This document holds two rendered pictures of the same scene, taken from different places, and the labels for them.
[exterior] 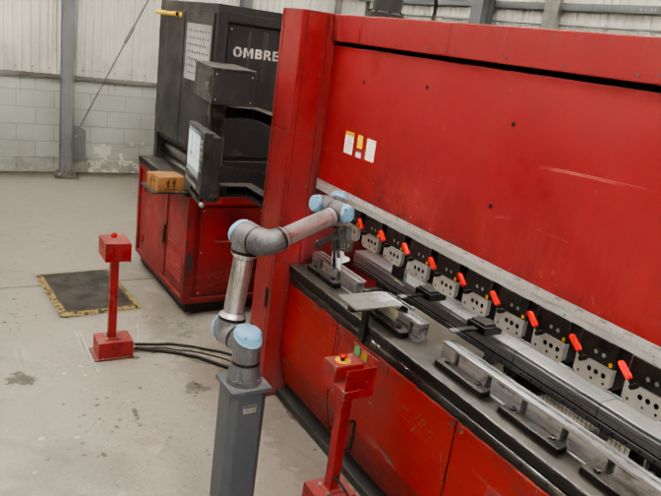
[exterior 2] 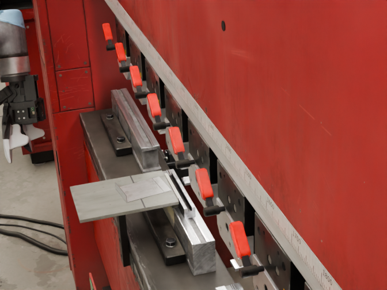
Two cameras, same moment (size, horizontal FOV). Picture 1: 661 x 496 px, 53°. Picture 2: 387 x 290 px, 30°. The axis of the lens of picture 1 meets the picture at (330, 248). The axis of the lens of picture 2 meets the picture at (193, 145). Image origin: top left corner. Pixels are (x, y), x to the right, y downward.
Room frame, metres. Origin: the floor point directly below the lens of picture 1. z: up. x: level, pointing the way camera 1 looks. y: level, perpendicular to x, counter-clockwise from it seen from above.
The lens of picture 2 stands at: (1.47, -0.88, 2.00)
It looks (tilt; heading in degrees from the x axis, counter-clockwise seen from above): 27 degrees down; 16
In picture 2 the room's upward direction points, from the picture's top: 2 degrees counter-clockwise
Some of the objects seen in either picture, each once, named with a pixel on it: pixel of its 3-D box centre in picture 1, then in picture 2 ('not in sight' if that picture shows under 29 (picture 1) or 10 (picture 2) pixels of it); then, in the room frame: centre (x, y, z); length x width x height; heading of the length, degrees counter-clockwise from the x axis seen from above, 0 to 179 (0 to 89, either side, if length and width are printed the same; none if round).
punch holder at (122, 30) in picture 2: (357, 222); (134, 46); (3.46, -0.12, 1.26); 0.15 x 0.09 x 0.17; 32
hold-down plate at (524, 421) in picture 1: (530, 428); not in sight; (2.22, -0.83, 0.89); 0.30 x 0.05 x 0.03; 32
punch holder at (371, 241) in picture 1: (378, 233); (149, 68); (3.29, -0.23, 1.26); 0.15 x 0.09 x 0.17; 32
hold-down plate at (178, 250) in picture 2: (387, 322); (161, 229); (3.04, -0.32, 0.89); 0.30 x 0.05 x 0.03; 32
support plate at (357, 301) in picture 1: (370, 300); (122, 195); (3.02, -0.22, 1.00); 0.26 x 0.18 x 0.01; 122
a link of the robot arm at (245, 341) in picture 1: (246, 342); not in sight; (2.49, 0.29, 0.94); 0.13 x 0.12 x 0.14; 42
